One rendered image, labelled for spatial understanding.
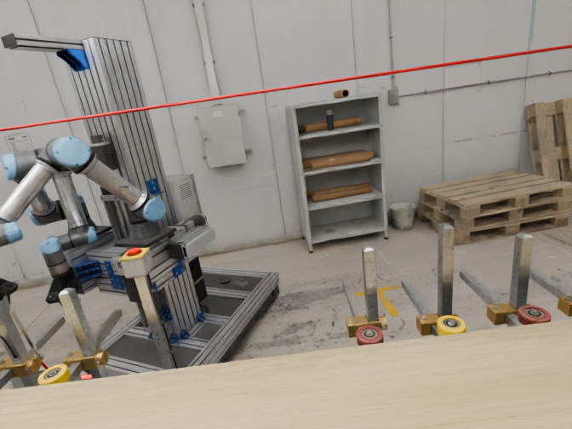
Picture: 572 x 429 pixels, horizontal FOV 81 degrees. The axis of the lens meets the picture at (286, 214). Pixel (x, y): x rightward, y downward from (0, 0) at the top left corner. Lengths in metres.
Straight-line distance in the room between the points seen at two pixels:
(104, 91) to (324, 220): 2.81
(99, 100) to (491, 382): 2.02
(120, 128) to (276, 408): 1.59
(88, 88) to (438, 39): 3.47
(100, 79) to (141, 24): 1.92
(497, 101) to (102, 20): 4.27
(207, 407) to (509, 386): 0.74
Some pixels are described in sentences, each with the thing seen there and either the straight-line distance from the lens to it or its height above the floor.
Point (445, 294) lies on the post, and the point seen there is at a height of 0.93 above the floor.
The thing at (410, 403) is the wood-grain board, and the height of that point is 0.90.
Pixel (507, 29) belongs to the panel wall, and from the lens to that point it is 4.83.
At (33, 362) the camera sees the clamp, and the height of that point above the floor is 0.86.
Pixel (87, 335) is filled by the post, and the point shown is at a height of 0.94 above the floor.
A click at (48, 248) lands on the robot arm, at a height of 1.16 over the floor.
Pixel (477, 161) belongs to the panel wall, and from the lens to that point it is 4.76.
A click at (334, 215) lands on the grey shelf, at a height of 0.22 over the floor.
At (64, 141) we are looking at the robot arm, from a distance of 1.58.
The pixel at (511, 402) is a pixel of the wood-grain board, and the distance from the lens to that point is 1.01.
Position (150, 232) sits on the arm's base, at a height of 1.07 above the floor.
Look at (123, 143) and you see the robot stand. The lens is 2.04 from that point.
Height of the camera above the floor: 1.61
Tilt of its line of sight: 19 degrees down
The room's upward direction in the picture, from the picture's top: 8 degrees counter-clockwise
